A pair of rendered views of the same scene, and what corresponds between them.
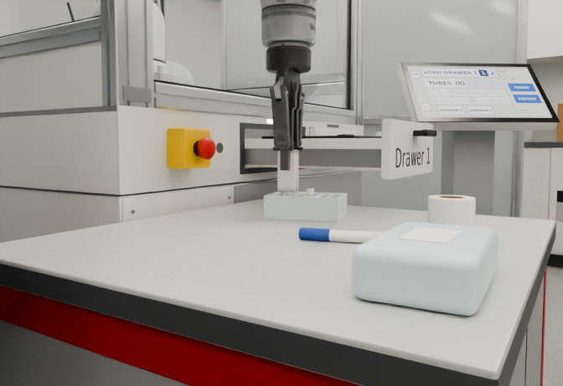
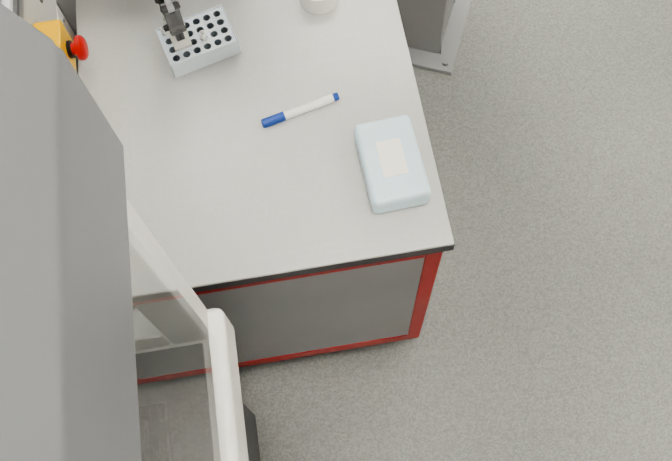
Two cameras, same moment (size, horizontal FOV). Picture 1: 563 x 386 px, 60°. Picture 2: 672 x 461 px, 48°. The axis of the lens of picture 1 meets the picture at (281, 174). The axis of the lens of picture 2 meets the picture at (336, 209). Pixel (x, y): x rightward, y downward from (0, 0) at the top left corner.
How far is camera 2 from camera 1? 1.04 m
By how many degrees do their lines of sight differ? 68
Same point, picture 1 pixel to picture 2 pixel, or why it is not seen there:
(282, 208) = (191, 65)
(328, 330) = (389, 251)
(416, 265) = (406, 201)
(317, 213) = (222, 55)
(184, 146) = not seen: hidden behind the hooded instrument
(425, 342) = (424, 237)
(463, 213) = (333, 1)
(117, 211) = not seen: hidden behind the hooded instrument
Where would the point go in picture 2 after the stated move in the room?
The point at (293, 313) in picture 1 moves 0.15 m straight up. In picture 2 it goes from (365, 246) to (365, 209)
